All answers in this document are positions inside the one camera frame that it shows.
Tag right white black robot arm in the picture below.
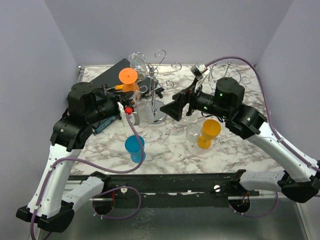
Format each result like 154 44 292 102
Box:
160 77 320 203

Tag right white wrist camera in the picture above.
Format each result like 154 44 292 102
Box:
190 63 208 88

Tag orange plastic goblet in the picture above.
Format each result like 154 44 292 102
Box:
118 67 141 99

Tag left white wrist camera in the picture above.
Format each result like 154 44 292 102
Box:
117 102 140 127

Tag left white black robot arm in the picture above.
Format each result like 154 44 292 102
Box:
16 82 133 233

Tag clear patterned wine glass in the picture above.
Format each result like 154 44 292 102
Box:
128 52 147 79

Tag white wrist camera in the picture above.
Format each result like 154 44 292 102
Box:
190 63 208 88
117 102 140 127

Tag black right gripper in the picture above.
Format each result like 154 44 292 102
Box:
159 77 230 122

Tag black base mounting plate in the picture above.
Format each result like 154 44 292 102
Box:
97 171 259 208

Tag blue plastic goblet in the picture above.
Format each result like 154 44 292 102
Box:
124 135 142 164

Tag yellow plastic goblet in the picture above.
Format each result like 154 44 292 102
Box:
197 119 222 149

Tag black pipe fitting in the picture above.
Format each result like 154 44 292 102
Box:
155 87 165 99

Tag aluminium rail frame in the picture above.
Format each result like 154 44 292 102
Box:
27 65 311 240

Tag chrome wine glass rack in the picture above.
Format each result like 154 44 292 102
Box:
207 58 252 93
135 49 182 125

